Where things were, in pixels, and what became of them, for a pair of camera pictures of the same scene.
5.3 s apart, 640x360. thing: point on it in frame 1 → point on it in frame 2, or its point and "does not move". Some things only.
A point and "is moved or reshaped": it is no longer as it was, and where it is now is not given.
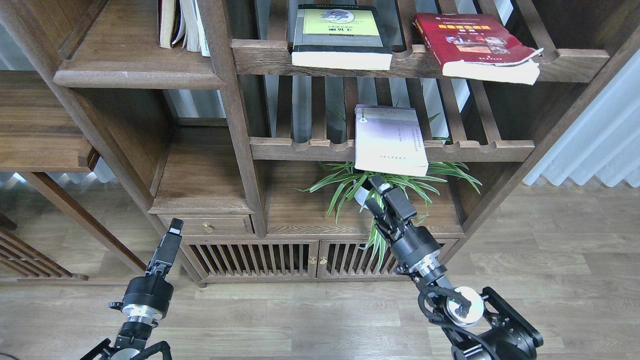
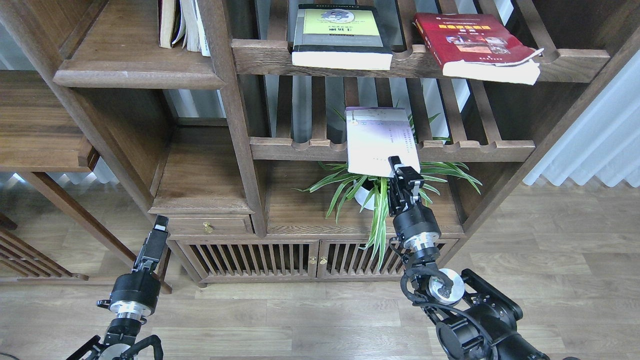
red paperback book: x=478 y=47 does not move
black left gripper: x=146 y=299 → x=136 y=295
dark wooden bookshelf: x=296 y=140 does not move
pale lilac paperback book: x=389 y=139 is moved or reshaped
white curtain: x=605 y=145 does not move
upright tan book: x=166 y=11 does not move
